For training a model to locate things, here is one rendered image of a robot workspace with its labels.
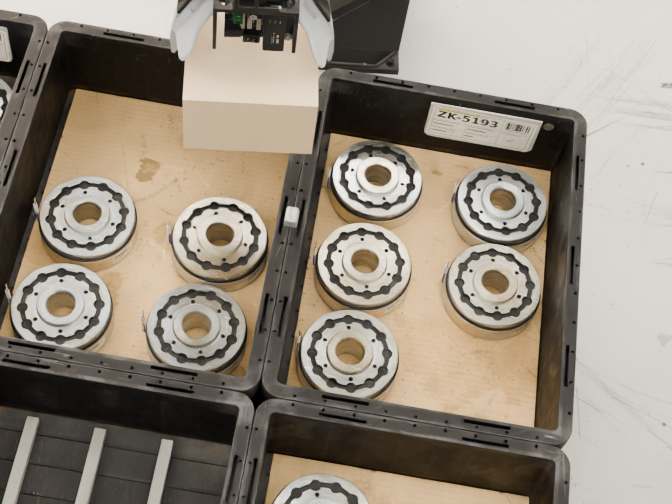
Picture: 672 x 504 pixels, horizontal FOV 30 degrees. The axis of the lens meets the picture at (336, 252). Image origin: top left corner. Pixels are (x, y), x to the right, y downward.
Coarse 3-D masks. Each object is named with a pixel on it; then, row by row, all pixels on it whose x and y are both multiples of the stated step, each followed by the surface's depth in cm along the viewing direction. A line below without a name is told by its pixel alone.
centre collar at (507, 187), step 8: (496, 184) 139; (504, 184) 139; (512, 184) 139; (488, 192) 138; (512, 192) 139; (520, 192) 139; (488, 200) 138; (520, 200) 138; (488, 208) 137; (496, 208) 138; (512, 208) 138; (520, 208) 138; (496, 216) 137; (504, 216) 137; (512, 216) 137
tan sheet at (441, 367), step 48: (336, 144) 144; (432, 192) 142; (432, 240) 139; (432, 288) 136; (432, 336) 133; (528, 336) 134; (288, 384) 129; (432, 384) 130; (480, 384) 131; (528, 384) 131
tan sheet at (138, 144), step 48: (96, 96) 144; (96, 144) 141; (144, 144) 142; (48, 192) 137; (144, 192) 139; (192, 192) 139; (240, 192) 140; (144, 240) 135; (144, 288) 133; (144, 336) 130; (192, 336) 130
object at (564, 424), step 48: (432, 96) 137; (480, 96) 138; (576, 144) 135; (576, 192) 132; (288, 240) 126; (576, 240) 129; (288, 288) 123; (576, 288) 126; (576, 336) 123; (480, 432) 117; (528, 432) 118
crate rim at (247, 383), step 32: (64, 32) 136; (96, 32) 136; (128, 32) 137; (32, 96) 131; (288, 160) 130; (0, 192) 125; (288, 192) 128; (32, 352) 117; (64, 352) 117; (96, 352) 118; (256, 352) 119; (224, 384) 119; (256, 384) 118
